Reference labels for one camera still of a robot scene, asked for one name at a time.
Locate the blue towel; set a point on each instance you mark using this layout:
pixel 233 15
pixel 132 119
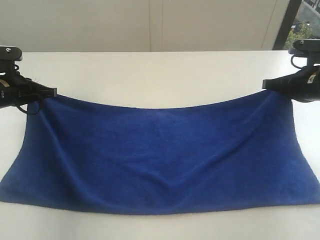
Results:
pixel 88 157

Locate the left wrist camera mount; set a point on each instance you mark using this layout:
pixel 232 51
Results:
pixel 9 55

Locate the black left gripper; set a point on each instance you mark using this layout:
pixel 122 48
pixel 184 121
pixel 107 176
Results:
pixel 17 90

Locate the black window frame post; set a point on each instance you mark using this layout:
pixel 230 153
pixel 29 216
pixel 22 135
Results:
pixel 285 27

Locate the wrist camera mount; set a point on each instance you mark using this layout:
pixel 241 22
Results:
pixel 9 55
pixel 306 48

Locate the green tree outside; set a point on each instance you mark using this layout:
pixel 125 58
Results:
pixel 299 30

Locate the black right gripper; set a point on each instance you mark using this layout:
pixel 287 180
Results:
pixel 304 85

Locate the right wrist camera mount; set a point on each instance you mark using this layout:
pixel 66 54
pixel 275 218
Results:
pixel 306 48

